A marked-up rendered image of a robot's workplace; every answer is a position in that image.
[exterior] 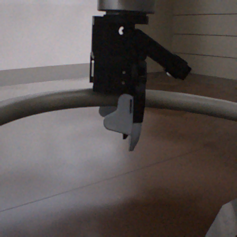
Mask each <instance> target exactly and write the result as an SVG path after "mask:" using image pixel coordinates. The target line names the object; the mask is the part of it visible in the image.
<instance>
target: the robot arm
mask: <svg viewBox="0 0 237 237"><path fill-rule="evenodd" d="M97 10H98V12H105V14H103V16H95V15H94V16H92V35H91V52H90V65H89V83H93V91H94V92H104V93H105V94H119V92H130V89H131V90H132V96H131V95H129V94H124V95H122V96H120V97H119V99H118V104H117V106H100V107H99V114H100V116H102V117H104V119H103V126H104V128H106V129H107V130H110V131H114V132H117V133H122V137H123V139H126V138H127V137H128V136H129V151H133V150H134V148H135V147H136V144H137V142H138V140H139V136H140V133H141V128H142V122H143V115H144V107H145V86H146V83H147V62H146V61H145V60H146V58H147V56H148V57H149V58H151V59H152V60H153V61H155V62H156V63H158V64H159V65H160V66H162V67H163V71H165V72H166V73H167V74H168V76H170V77H174V78H175V79H177V78H178V79H181V80H185V78H186V77H187V75H188V74H189V72H190V71H191V70H192V69H191V67H189V66H188V65H187V64H188V63H187V62H186V61H185V60H184V59H183V58H182V57H180V56H178V55H176V54H173V53H171V52H169V51H168V50H167V49H166V48H164V47H163V46H162V45H160V44H159V43H158V42H157V41H155V40H154V39H153V38H151V37H149V36H148V35H146V34H145V33H144V32H143V31H142V30H140V29H137V28H135V25H136V24H146V25H149V16H147V14H154V13H155V12H156V0H97ZM121 27H123V28H124V29H122V30H121V31H122V34H120V32H119V30H120V28H121ZM92 61H94V71H93V76H92Z"/></svg>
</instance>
